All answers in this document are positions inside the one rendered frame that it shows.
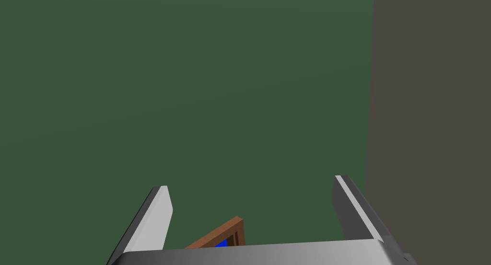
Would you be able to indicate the brown framed blue picture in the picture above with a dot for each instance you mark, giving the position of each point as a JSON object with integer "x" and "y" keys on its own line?
{"x": 225, "y": 236}

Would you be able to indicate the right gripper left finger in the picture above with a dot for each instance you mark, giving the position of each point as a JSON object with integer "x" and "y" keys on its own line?
{"x": 152, "y": 223}

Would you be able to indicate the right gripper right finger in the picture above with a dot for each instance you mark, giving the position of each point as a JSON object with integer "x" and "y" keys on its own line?
{"x": 355, "y": 214}

